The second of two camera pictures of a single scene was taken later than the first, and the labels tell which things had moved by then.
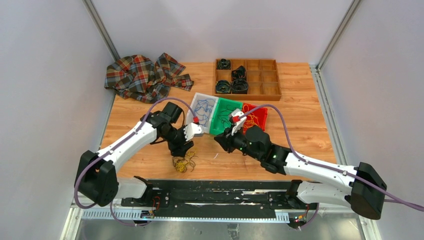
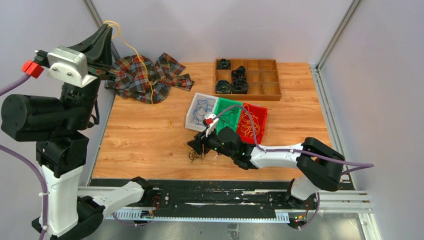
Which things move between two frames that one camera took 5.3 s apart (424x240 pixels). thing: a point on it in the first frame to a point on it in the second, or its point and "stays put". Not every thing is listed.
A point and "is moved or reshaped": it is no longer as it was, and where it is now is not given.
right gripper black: [225, 140] to [197, 144]
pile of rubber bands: [180, 167] to [148, 79]
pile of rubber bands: [251, 120] stays put
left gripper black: [180, 149] to [98, 47]
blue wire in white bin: [203, 110] stays put
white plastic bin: [204, 107] stays put
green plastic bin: [221, 120] stays put
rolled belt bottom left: [223, 86] stays put
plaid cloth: [137, 77] stays put
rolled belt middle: [239, 73] stays put
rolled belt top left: [223, 64] stays put
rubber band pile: [180, 163] is moved or reshaped
